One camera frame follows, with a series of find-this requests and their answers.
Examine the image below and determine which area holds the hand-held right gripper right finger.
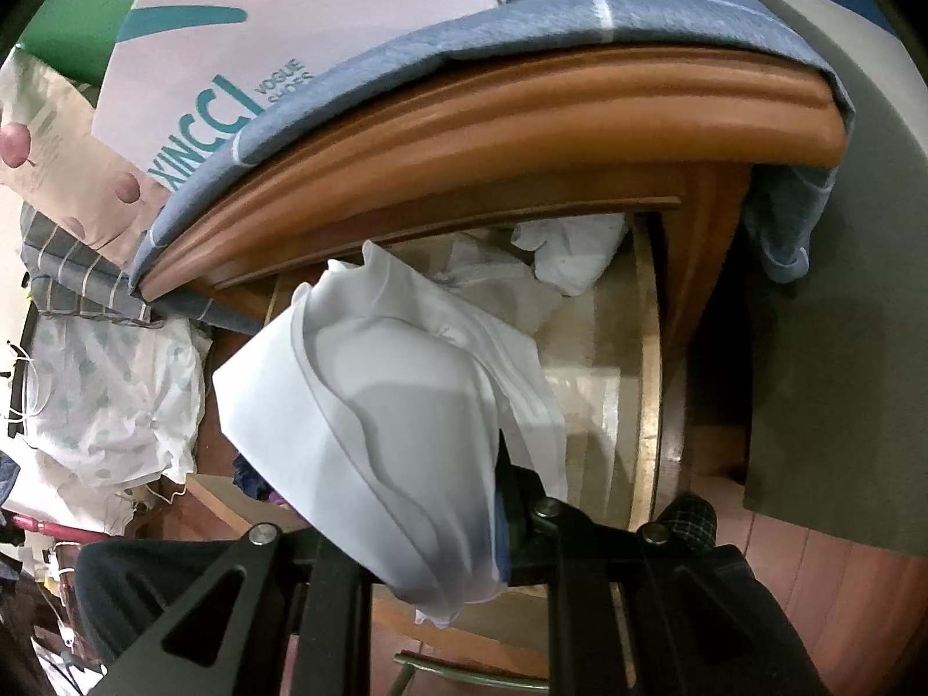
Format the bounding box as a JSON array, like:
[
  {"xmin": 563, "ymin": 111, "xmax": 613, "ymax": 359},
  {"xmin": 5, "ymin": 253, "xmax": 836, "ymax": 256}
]
[{"xmin": 496, "ymin": 442, "xmax": 828, "ymax": 696}]

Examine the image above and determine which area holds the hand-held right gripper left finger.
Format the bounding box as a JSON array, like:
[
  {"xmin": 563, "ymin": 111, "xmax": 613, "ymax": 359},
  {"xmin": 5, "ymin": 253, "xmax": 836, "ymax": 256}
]
[{"xmin": 87, "ymin": 522, "xmax": 378, "ymax": 696}]

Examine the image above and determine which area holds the wooden drawer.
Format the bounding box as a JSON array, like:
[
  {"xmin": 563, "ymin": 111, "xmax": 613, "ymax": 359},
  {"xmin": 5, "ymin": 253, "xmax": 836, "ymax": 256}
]
[{"xmin": 166, "ymin": 213, "xmax": 683, "ymax": 696}]

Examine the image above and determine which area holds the white smooth underwear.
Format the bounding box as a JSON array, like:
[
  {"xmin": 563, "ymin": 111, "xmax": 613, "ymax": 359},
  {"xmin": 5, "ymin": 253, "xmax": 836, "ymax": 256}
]
[{"xmin": 212, "ymin": 239, "xmax": 570, "ymax": 628}]

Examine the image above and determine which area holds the white shoe box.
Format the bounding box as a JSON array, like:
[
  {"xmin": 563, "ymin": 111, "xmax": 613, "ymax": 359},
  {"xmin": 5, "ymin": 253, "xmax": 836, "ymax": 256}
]
[{"xmin": 94, "ymin": 0, "xmax": 538, "ymax": 182}]

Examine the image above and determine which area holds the white crumpled underwear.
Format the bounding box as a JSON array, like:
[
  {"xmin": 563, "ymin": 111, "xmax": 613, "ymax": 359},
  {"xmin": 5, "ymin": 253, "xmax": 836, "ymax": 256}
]
[{"xmin": 427, "ymin": 230, "xmax": 567, "ymax": 338}]

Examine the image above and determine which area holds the plaid slipper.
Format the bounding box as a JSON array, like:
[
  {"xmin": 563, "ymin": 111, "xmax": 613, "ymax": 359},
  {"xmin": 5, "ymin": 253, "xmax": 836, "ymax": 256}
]
[{"xmin": 656, "ymin": 493, "xmax": 719, "ymax": 548}]

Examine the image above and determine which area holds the person's right leg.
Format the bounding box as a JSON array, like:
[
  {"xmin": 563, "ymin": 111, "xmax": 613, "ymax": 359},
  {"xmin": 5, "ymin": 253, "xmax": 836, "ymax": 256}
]
[{"xmin": 710, "ymin": 542, "xmax": 795, "ymax": 628}]

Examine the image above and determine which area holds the pink metal bar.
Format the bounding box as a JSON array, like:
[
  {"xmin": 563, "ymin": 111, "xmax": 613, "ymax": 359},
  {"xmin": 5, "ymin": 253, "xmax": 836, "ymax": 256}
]
[{"xmin": 10, "ymin": 513, "xmax": 103, "ymax": 546}]

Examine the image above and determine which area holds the white dotted plastic bag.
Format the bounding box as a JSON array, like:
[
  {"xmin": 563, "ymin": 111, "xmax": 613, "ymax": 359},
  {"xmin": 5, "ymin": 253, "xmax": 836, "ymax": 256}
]
[{"xmin": 0, "ymin": 311, "xmax": 211, "ymax": 516}]

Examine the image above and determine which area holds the grey cushion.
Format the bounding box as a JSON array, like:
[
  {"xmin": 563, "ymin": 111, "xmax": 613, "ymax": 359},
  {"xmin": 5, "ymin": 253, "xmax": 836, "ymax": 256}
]
[{"xmin": 741, "ymin": 0, "xmax": 928, "ymax": 553}]

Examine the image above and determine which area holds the wooden nightstand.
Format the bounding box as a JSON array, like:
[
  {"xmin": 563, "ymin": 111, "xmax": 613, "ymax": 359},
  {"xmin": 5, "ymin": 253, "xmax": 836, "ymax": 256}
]
[{"xmin": 134, "ymin": 43, "xmax": 849, "ymax": 487}]

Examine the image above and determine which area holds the blue plaid cloth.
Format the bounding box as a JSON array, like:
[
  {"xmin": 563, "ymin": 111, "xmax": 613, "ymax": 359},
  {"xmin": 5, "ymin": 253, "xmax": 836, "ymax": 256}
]
[{"xmin": 126, "ymin": 0, "xmax": 857, "ymax": 327}]

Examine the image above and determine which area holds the pink floral pillow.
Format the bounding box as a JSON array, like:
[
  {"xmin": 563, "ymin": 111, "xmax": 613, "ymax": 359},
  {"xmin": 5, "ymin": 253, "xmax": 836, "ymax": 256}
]
[{"xmin": 0, "ymin": 50, "xmax": 171, "ymax": 269}]

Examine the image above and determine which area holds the white cable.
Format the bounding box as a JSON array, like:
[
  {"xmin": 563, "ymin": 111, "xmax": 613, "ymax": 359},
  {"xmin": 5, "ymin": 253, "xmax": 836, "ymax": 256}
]
[{"xmin": 6, "ymin": 339, "xmax": 53, "ymax": 445}]

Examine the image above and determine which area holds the green foam wall mat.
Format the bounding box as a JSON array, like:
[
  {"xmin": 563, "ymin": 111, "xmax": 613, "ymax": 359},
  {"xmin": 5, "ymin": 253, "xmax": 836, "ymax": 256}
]
[{"xmin": 14, "ymin": 0, "xmax": 182, "ymax": 88}]

